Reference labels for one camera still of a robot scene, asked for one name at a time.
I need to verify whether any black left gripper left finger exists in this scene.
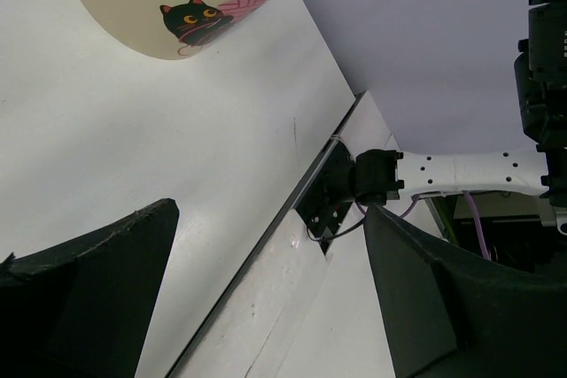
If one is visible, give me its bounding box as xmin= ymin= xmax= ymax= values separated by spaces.
xmin=1 ymin=198 xmax=180 ymax=377

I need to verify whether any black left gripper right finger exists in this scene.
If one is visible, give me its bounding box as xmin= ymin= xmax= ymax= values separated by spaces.
xmin=364 ymin=205 xmax=566 ymax=377

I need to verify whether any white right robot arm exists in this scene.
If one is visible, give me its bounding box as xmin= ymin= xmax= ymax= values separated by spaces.
xmin=344 ymin=0 xmax=566 ymax=234

